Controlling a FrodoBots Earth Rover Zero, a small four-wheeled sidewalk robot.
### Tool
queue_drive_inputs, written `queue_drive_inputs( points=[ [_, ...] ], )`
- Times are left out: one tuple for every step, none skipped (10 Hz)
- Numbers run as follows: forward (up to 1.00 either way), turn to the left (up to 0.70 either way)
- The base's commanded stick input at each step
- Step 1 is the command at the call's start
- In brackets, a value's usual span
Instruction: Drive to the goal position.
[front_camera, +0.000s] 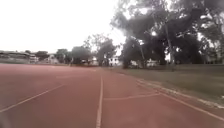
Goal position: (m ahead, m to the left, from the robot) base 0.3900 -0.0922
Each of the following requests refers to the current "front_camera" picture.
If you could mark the white building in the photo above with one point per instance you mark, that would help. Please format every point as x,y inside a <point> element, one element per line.
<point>114,61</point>

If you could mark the row of distant trees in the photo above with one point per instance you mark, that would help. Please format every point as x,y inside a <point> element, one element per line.
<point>105,50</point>

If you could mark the red running track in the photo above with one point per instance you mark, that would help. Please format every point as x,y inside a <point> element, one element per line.
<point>76,100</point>

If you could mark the group of large trees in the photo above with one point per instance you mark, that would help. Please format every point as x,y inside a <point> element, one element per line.
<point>186,43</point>

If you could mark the pale kerb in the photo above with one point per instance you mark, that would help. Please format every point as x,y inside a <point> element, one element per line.
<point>186,95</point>

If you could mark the low long building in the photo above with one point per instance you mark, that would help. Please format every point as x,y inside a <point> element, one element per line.
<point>15,56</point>

